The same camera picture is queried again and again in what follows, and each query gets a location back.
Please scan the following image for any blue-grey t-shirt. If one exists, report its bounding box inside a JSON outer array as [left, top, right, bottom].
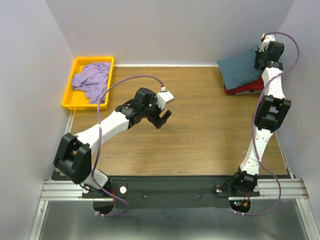
[[217, 44, 263, 91]]

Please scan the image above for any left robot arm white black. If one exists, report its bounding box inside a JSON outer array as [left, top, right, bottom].
[[53, 87, 174, 196]]

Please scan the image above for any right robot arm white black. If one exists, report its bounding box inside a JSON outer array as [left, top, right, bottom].
[[230, 39, 291, 196]]

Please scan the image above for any folded red t-shirt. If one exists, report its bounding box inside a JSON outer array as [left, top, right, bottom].
[[224, 76, 264, 95]]

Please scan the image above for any white item under red shirt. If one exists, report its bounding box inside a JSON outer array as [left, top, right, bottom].
[[234, 90, 262, 95]]

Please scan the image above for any lilac t-shirt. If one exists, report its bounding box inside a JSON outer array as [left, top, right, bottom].
[[71, 62, 111, 104]]

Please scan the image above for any yellow plastic tray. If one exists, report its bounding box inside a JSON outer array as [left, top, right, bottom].
[[61, 56, 115, 110]]

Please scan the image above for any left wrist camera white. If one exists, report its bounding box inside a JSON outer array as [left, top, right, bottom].
[[156, 91, 174, 110]]

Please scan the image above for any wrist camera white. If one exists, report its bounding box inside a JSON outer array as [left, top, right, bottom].
[[259, 33, 275, 53], [156, 91, 174, 110]]

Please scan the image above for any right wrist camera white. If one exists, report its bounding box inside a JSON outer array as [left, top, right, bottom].
[[259, 33, 275, 53]]

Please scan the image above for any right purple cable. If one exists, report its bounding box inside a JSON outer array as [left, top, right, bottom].
[[233, 31, 301, 217]]

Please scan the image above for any purple cable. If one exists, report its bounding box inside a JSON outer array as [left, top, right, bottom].
[[91, 75, 167, 218], [233, 31, 301, 217]]

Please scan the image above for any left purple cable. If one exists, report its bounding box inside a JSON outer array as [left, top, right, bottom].
[[91, 75, 167, 218]]

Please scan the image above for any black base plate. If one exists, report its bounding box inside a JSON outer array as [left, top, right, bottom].
[[82, 175, 260, 211]]

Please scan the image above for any aluminium frame rail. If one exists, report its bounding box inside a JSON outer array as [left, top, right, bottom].
[[39, 109, 311, 201]]

